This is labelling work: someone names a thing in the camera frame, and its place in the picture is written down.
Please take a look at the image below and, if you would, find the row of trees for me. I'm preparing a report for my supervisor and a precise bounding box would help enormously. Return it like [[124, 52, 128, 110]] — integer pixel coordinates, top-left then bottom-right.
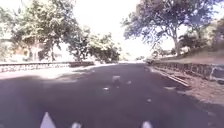
[[0, 0, 123, 64]]

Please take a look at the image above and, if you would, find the dirt verge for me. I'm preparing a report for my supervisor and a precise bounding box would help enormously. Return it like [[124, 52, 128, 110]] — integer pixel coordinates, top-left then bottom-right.
[[149, 65, 224, 107]]

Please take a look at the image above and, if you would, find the low grey stone wall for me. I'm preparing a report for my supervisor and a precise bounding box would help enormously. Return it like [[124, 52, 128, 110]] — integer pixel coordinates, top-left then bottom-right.
[[152, 61, 224, 83]]

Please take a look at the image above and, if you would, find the grass slope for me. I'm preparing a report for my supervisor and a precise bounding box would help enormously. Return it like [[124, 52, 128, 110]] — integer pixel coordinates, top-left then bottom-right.
[[159, 46, 224, 66]]

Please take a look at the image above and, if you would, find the robot's own part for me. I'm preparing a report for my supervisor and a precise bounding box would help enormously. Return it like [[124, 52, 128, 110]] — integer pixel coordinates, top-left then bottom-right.
[[141, 121, 153, 128], [71, 121, 83, 128]]

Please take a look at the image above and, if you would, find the large spreading tree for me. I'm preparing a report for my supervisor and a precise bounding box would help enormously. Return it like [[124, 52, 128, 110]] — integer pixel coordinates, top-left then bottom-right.
[[121, 0, 224, 58]]

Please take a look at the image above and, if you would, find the grey asphalt road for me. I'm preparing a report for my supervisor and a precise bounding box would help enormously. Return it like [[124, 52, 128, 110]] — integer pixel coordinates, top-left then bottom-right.
[[0, 62, 224, 128]]

